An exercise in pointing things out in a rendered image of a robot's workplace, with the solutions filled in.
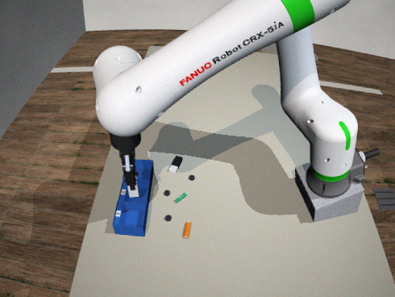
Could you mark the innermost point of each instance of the blue rack of bins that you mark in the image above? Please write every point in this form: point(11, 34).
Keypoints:
point(132, 212)

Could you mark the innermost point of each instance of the green battery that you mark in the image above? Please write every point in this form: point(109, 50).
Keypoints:
point(181, 197)

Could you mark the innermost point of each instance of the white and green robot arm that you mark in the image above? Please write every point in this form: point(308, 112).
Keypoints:
point(132, 93)

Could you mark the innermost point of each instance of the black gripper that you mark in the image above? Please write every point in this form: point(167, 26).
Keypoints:
point(127, 147)

